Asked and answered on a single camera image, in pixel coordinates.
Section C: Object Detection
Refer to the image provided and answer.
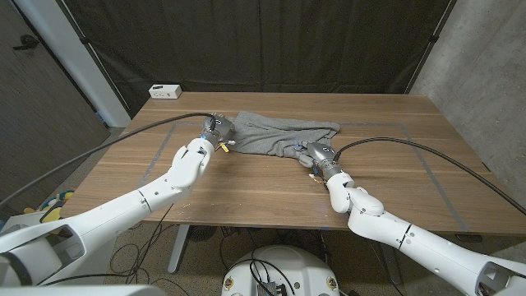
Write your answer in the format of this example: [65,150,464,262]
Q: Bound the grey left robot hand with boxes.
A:
[199,113,238,150]

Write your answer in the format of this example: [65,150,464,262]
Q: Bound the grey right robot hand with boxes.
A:
[296,141,344,181]

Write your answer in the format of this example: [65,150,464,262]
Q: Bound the grey fabric shorts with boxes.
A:
[228,109,341,160]

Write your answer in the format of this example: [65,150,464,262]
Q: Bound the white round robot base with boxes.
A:
[220,244,341,296]

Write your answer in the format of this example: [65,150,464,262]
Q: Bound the white power strip box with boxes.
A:
[148,84,183,100]

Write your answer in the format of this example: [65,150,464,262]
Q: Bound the black backdrop curtain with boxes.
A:
[61,0,457,118]

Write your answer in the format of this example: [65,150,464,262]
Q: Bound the grey table leg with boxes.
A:
[376,232,403,285]
[167,224,191,275]

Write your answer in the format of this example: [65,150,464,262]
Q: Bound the black backdrop stand pole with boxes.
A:
[55,0,132,120]
[404,0,458,95]

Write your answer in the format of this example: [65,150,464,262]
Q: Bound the colourful plush toy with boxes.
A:
[23,188,77,215]

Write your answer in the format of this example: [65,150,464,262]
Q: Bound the yellow and black object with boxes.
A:
[39,205,67,225]

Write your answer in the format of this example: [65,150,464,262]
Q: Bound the white robot torso shell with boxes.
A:
[0,284,165,296]

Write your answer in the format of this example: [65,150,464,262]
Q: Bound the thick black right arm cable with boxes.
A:
[335,136,526,215]

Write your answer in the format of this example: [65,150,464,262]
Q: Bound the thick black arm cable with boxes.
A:
[335,136,526,215]
[0,112,215,206]

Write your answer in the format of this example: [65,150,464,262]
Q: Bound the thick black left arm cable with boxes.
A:
[0,112,215,206]

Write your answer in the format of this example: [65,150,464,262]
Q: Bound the white door frame pillar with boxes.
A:
[14,0,132,128]

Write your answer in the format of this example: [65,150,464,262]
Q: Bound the tangled black floor cables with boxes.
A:
[108,224,225,296]

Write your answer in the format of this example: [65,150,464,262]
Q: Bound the black door handle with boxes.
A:
[12,34,40,51]

